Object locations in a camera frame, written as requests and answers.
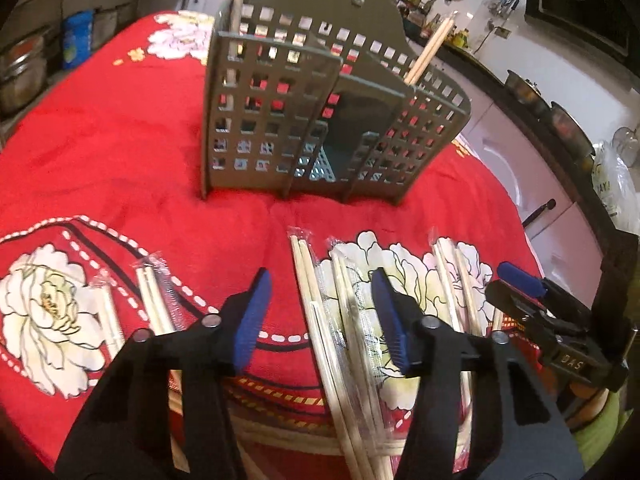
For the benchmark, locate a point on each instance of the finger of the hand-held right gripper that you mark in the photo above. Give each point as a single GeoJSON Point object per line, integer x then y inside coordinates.
{"type": "Point", "coordinates": [520, 277]}
{"type": "Point", "coordinates": [510, 300]}

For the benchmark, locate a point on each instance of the green garment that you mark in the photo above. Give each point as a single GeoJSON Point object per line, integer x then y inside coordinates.
{"type": "Point", "coordinates": [600, 440]}

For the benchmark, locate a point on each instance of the steel bowl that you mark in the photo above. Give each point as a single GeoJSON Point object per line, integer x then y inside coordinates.
{"type": "Point", "coordinates": [525, 89]}
{"type": "Point", "coordinates": [570, 132]}

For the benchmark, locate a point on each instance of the bare wooden chopstick pair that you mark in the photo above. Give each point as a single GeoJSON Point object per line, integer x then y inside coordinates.
{"type": "Point", "coordinates": [431, 45]}

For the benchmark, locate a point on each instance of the grey perforated utensil holder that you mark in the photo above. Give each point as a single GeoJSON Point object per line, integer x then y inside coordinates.
{"type": "Point", "coordinates": [280, 125]}

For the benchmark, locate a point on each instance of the red floral blanket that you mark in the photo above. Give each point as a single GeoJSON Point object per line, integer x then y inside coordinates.
{"type": "Point", "coordinates": [125, 160]}

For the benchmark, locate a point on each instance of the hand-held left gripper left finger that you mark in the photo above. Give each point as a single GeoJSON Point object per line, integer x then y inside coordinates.
{"type": "Point", "coordinates": [252, 320]}

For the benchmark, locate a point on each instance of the white plastic bag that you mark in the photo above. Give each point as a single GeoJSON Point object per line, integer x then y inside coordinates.
{"type": "Point", "coordinates": [616, 182]}

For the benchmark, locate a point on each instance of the stacked steel pots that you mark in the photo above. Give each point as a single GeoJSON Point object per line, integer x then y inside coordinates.
{"type": "Point", "coordinates": [22, 75]}

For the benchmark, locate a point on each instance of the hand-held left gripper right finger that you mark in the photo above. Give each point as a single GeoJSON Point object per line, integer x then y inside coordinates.
{"type": "Point", "coordinates": [390, 320]}

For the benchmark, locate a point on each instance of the wall socket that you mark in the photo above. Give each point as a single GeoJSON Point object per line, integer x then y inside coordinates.
{"type": "Point", "coordinates": [502, 33]}

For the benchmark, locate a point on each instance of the blue canister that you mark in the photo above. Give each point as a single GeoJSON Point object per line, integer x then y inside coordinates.
{"type": "Point", "coordinates": [77, 40]}

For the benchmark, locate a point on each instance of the hanging kitchen utensils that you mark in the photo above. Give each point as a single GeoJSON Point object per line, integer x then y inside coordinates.
{"type": "Point", "coordinates": [502, 5]}

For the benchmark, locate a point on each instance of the person's right hand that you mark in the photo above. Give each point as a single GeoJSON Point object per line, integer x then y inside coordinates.
{"type": "Point", "coordinates": [585, 400]}

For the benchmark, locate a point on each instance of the glass pot lid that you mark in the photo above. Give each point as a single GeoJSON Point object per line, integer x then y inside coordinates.
{"type": "Point", "coordinates": [626, 141]}

